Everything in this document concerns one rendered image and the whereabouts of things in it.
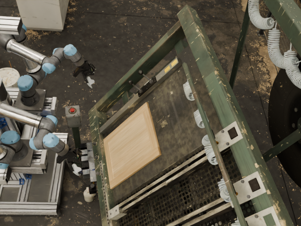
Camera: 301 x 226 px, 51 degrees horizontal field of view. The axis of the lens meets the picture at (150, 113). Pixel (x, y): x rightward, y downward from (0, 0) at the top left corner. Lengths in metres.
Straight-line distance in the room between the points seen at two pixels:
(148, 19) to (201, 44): 3.26
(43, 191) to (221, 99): 2.09
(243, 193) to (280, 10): 1.03
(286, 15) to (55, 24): 3.55
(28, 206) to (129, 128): 1.31
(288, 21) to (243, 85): 2.73
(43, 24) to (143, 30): 1.46
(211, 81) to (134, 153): 0.82
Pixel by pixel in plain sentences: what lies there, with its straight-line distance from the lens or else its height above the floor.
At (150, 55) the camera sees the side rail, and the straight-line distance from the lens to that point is 2.39.
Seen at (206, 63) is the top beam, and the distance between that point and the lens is 1.89.
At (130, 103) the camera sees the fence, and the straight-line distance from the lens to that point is 2.42.
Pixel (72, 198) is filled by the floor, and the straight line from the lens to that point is 3.41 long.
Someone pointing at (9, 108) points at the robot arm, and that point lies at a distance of 2.00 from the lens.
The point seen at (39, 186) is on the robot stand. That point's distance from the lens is 3.28.
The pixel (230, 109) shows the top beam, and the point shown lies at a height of 1.91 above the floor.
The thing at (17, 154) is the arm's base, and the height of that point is 1.11.
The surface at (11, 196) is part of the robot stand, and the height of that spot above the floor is 0.21.
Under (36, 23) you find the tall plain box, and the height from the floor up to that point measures 0.15.
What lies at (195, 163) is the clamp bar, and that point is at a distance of 1.79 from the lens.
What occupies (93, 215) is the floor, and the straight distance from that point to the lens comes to 3.33.
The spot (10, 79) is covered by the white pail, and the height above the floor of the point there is 0.36.
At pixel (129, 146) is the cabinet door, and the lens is 2.35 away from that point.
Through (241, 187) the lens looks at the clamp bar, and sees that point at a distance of 1.57.
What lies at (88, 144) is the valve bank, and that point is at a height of 0.74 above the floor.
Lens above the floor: 3.18
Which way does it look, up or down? 54 degrees down
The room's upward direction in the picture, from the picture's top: 10 degrees clockwise
